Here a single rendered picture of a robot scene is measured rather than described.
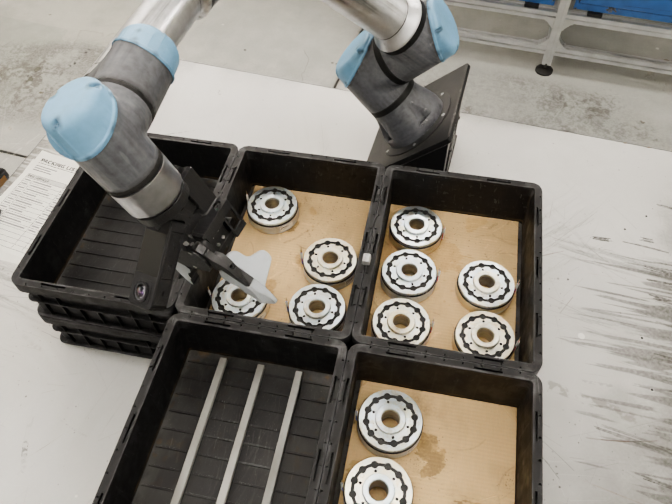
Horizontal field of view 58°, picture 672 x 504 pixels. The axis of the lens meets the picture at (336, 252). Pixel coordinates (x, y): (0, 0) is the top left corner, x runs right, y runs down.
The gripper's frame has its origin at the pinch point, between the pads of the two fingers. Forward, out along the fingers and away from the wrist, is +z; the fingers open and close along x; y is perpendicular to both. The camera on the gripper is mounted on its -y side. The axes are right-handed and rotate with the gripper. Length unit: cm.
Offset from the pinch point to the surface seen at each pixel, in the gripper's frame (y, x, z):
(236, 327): -0.5, 7.3, 12.1
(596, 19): 204, 7, 113
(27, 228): 7, 79, 13
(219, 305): 3.9, 17.5, 16.7
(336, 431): -9.0, -14.0, 18.2
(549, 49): 199, 26, 124
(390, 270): 23.5, -5.1, 27.6
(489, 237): 41, -16, 38
